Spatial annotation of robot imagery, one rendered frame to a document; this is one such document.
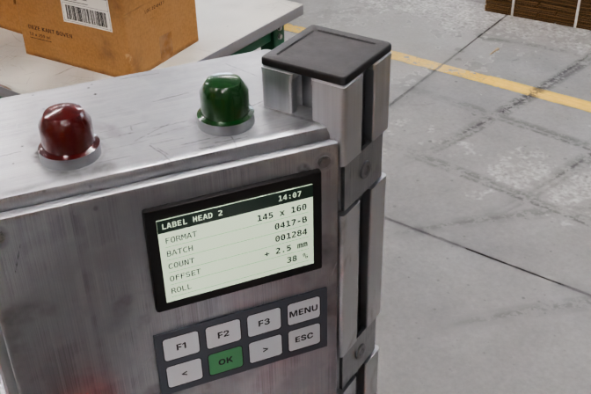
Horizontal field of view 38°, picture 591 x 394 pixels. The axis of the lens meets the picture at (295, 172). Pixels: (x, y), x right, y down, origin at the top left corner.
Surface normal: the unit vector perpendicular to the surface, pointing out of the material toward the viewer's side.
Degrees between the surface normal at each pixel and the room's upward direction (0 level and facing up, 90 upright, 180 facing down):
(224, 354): 90
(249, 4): 0
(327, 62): 0
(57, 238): 90
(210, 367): 90
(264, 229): 90
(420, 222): 0
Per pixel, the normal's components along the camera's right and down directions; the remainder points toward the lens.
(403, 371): -0.02, -0.84
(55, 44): -0.50, 0.46
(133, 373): 0.37, 0.49
